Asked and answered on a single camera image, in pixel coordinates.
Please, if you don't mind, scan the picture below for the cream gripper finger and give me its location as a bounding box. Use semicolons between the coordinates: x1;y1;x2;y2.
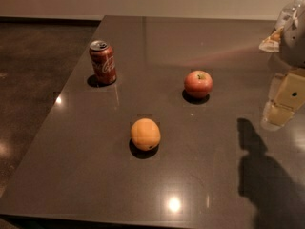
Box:
259;27;283;52
261;68;305;131

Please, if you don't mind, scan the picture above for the orange fruit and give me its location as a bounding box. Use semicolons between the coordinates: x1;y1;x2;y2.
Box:
131;118;161;151

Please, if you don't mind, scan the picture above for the red coke can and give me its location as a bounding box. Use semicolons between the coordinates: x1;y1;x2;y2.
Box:
89;40;116;86

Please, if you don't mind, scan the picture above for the clear plastic bottle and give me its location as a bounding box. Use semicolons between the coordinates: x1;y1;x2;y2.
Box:
274;0;304;30

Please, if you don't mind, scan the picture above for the red apple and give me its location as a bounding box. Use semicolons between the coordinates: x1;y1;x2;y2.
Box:
184;71;213;99

